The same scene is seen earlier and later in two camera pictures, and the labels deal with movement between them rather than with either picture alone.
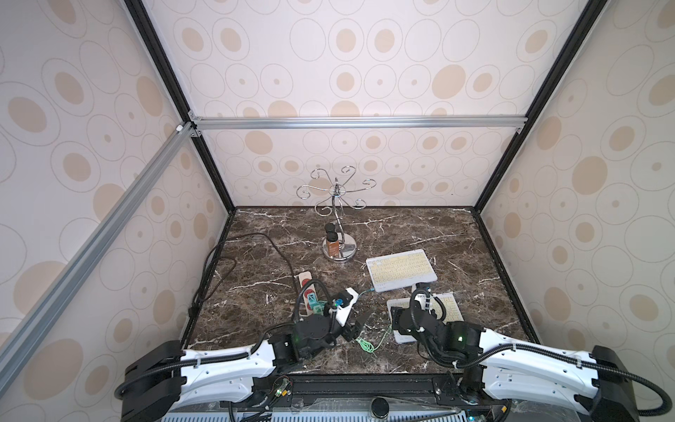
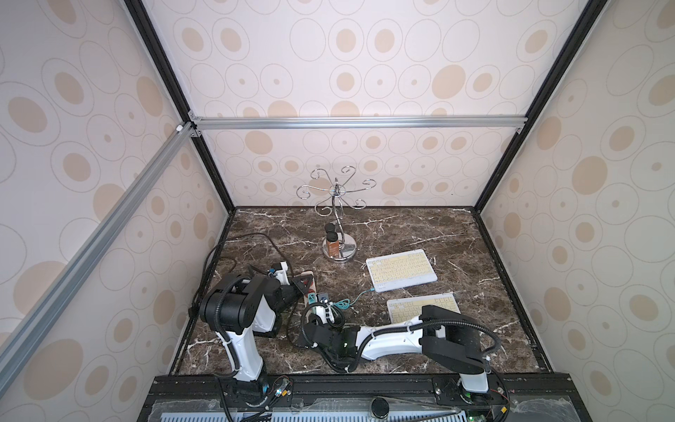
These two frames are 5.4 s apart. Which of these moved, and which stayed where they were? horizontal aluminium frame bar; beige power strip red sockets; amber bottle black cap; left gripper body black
Moved: left gripper body black
Stayed: amber bottle black cap; beige power strip red sockets; horizontal aluminium frame bar
